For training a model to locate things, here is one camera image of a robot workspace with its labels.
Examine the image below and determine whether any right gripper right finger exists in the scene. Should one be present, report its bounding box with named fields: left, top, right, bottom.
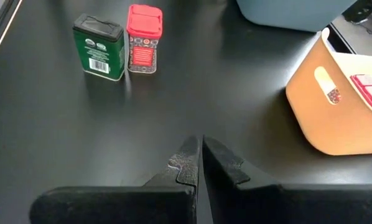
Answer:
left=203, top=135, right=372, bottom=224

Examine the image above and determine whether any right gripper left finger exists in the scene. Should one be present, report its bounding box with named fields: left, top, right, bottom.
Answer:
left=29, top=135, right=202, bottom=224

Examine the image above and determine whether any green spice tin black lid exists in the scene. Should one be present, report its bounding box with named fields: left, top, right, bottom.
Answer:
left=72, top=12, right=126, bottom=82

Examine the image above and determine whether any yellow plastic bin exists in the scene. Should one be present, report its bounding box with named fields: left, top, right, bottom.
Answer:
left=285, top=27, right=372, bottom=156

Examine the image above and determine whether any blue plastic bin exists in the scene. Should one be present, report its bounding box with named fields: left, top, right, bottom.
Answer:
left=235, top=0, right=358, bottom=33

